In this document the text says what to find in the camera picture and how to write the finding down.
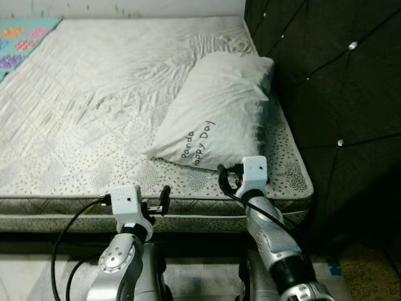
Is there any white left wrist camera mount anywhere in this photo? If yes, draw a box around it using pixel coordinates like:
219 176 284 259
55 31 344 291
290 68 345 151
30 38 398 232
110 184 146 226

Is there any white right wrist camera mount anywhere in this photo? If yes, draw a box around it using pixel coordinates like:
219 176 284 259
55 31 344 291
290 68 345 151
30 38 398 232
241 156 269 194

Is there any brown speckled floor mat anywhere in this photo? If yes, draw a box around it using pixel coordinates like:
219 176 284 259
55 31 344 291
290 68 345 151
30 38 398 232
329 243 401 301

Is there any grey patterned mattress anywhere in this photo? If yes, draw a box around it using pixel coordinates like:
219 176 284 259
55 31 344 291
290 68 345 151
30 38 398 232
0 16 314 234

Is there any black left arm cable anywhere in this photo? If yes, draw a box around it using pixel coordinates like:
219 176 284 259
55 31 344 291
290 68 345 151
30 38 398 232
51 196 113 301
66 254 101 301

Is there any dark tufted headboard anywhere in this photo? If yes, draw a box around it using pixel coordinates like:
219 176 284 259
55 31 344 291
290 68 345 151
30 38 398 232
243 0 401 242

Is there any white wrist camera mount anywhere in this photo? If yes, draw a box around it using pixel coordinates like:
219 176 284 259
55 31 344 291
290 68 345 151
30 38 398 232
110 184 146 226
241 156 269 194

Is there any white printed pillow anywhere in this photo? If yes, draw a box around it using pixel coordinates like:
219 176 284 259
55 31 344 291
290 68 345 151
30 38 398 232
143 51 275 171

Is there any teal heart patterned blanket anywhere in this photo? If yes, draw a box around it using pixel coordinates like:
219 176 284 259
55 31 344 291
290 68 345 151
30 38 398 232
0 16 63 82

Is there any dark bed frame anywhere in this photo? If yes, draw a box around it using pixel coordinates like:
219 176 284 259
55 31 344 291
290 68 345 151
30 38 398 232
0 229 326 258

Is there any silver robot right leg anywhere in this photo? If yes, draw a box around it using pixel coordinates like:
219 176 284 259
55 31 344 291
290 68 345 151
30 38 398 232
240 250 279 301

